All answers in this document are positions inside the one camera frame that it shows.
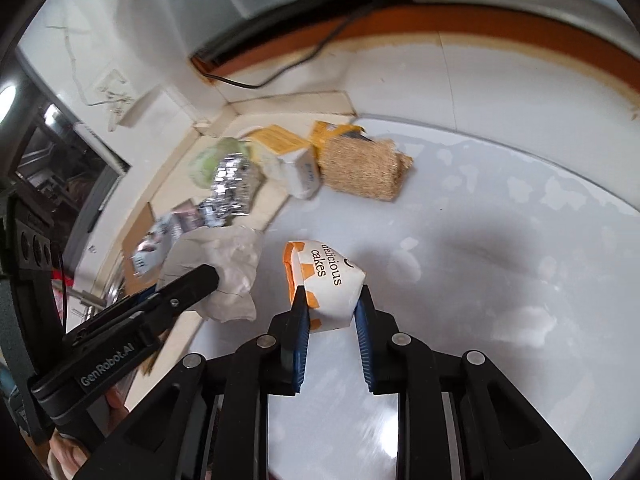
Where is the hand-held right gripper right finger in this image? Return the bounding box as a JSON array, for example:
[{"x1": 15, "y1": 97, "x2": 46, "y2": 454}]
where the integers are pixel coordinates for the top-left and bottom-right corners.
[{"x1": 352, "y1": 284, "x2": 593, "y2": 480}]

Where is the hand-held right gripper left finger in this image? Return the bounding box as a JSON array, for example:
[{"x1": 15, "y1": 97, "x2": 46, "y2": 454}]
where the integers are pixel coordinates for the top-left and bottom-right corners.
[{"x1": 75, "y1": 285, "x2": 313, "y2": 480}]

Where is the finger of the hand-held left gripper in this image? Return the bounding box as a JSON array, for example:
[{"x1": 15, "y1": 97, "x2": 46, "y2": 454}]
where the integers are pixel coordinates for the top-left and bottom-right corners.
[
  {"x1": 90, "y1": 287, "x2": 158, "y2": 318},
  {"x1": 62, "y1": 263, "x2": 221, "y2": 348}
]

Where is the white paper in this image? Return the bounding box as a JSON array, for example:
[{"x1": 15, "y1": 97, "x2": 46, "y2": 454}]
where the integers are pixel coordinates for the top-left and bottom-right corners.
[{"x1": 157, "y1": 225, "x2": 266, "y2": 323}]

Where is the black white printed wrapper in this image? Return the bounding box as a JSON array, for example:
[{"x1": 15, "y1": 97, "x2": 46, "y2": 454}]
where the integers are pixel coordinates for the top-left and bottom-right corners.
[{"x1": 131, "y1": 199, "x2": 208, "y2": 278}]

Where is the white orange cake box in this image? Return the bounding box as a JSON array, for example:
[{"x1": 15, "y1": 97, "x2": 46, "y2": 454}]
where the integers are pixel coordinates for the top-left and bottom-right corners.
[{"x1": 282, "y1": 240, "x2": 366, "y2": 333}]

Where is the silver foil wrapper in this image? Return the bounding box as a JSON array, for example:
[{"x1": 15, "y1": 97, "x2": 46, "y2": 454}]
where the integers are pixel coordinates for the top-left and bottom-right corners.
[{"x1": 197, "y1": 150, "x2": 266, "y2": 231}]

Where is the person's left hand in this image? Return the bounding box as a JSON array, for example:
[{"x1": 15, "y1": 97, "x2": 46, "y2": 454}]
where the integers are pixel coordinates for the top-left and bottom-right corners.
[{"x1": 47, "y1": 432, "x2": 93, "y2": 480}]

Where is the metal sink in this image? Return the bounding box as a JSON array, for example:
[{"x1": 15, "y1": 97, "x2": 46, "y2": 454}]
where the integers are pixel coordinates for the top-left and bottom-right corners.
[{"x1": 52, "y1": 255, "x2": 126, "y2": 333}]

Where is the brown cardboard sheet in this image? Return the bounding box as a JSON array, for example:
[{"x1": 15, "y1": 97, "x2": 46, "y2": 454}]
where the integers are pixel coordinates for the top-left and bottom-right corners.
[{"x1": 120, "y1": 201, "x2": 156, "y2": 293}]

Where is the green plastic bottle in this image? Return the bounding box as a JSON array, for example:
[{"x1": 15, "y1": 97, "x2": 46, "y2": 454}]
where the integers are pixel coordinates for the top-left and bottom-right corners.
[{"x1": 187, "y1": 137, "x2": 251, "y2": 191}]

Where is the window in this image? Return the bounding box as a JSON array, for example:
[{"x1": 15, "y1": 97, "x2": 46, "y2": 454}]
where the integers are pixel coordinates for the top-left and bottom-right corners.
[{"x1": 0, "y1": 45, "x2": 133, "y2": 241}]

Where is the yellow white carton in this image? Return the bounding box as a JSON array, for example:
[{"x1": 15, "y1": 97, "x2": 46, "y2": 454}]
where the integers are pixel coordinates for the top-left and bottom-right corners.
[{"x1": 247, "y1": 125, "x2": 322, "y2": 200}]

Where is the woven straw mat piece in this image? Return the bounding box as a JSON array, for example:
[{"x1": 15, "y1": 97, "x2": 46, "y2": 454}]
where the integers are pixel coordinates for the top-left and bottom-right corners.
[{"x1": 317, "y1": 135, "x2": 415, "y2": 202}]

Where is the white wall socket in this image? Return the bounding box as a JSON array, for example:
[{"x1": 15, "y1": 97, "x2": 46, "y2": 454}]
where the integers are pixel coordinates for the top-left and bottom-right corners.
[{"x1": 87, "y1": 67, "x2": 168, "y2": 128}]

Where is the white cable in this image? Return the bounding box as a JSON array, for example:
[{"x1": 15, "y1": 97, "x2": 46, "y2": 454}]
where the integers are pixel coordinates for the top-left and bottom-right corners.
[{"x1": 46, "y1": 22, "x2": 128, "y2": 111}]

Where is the black cable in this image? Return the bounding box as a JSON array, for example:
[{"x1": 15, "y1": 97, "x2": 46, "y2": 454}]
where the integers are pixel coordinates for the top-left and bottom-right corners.
[{"x1": 192, "y1": 0, "x2": 401, "y2": 90}]

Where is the orange door frame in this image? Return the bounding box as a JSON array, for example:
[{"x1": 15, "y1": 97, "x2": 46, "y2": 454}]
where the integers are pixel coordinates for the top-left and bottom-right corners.
[{"x1": 190, "y1": 2, "x2": 640, "y2": 106}]

